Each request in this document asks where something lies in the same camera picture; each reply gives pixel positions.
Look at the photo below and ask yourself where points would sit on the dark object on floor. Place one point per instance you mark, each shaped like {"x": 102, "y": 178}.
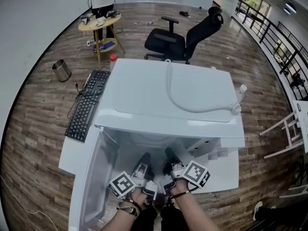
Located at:
{"x": 184, "y": 13}

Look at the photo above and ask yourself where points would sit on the white table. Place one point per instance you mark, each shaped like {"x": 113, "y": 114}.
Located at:
{"x": 223, "y": 172}

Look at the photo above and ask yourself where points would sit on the white paper sheets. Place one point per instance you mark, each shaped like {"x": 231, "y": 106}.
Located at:
{"x": 97, "y": 22}

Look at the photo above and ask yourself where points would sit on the person's black trouser legs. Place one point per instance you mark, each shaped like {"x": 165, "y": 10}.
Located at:
{"x": 168, "y": 219}

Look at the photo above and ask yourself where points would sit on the purple flat item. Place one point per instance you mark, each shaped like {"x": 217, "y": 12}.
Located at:
{"x": 108, "y": 45}

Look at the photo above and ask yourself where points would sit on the black keyboard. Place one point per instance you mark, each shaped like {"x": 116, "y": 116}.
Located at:
{"x": 87, "y": 105}

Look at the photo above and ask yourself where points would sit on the red-capped bottle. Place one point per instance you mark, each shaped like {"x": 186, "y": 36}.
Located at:
{"x": 113, "y": 60}

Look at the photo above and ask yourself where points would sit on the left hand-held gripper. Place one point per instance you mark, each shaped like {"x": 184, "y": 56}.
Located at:
{"x": 121, "y": 184}

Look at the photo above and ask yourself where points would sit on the black wrist band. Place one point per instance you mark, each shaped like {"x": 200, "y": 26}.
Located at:
{"x": 181, "y": 194}

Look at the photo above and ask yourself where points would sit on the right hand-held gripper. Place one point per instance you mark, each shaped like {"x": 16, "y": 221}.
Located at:
{"x": 195, "y": 173}

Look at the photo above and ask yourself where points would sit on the person's right forearm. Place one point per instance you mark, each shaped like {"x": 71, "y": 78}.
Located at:
{"x": 195, "y": 213}

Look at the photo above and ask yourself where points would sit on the round wooden side table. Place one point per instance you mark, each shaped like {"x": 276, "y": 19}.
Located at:
{"x": 98, "y": 25}

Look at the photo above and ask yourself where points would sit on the person's right hand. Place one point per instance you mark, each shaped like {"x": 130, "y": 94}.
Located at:
{"x": 181, "y": 188}

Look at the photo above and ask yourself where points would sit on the steel waste bin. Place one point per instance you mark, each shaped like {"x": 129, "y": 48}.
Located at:
{"x": 61, "y": 70}

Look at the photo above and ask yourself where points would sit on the grey device with markers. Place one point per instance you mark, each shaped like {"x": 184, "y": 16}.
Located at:
{"x": 113, "y": 13}

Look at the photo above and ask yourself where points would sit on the person's left forearm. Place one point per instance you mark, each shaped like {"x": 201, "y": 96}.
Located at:
{"x": 121, "y": 221}

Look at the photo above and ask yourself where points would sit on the white shoe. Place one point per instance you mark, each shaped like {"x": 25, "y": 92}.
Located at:
{"x": 258, "y": 209}

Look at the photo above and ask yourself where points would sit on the black office chair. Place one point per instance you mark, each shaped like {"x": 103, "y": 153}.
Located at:
{"x": 183, "y": 38}

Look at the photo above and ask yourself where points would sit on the clear white-capped plastic bottle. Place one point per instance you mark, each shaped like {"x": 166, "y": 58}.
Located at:
{"x": 240, "y": 96}

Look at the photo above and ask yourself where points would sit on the person's left hand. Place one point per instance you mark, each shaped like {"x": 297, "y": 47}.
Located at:
{"x": 139, "y": 198}

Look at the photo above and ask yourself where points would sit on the black metal railing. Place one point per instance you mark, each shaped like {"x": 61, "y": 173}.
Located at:
{"x": 272, "y": 30}

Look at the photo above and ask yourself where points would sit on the white power strip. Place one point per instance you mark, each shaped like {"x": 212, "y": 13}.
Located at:
{"x": 89, "y": 42}

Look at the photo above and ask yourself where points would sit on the white microwave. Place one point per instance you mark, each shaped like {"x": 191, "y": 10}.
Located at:
{"x": 168, "y": 88}

